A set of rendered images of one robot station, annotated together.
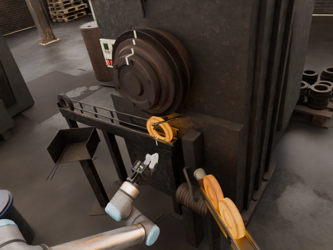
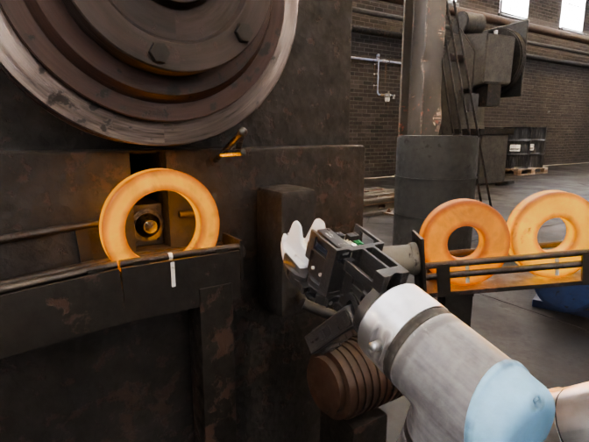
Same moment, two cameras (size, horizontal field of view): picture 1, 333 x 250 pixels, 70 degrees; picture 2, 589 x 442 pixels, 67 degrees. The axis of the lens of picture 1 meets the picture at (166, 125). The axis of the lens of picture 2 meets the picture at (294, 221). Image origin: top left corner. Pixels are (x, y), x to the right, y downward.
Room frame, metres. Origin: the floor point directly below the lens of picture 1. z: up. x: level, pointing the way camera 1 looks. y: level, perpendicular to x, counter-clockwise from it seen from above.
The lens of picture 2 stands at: (0.80, 0.68, 0.90)
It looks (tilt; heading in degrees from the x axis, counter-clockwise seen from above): 11 degrees down; 285
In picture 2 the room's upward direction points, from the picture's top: straight up
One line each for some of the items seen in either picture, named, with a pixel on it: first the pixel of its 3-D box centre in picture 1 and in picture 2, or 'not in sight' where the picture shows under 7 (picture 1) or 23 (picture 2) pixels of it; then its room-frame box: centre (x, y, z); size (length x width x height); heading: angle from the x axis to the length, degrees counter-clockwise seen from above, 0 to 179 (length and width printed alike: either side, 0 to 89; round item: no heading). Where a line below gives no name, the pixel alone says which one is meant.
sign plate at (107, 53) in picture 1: (117, 54); not in sight; (1.49, 0.23, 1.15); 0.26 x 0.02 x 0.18; 47
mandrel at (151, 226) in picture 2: not in sight; (138, 219); (1.30, -0.06, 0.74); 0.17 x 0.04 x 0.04; 137
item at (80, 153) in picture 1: (88, 174); not in sight; (1.31, 0.63, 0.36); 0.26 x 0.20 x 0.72; 82
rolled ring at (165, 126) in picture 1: (159, 130); (162, 226); (1.18, 0.05, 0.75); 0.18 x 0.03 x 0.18; 46
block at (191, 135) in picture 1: (193, 150); (285, 248); (1.03, -0.13, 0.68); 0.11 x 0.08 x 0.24; 137
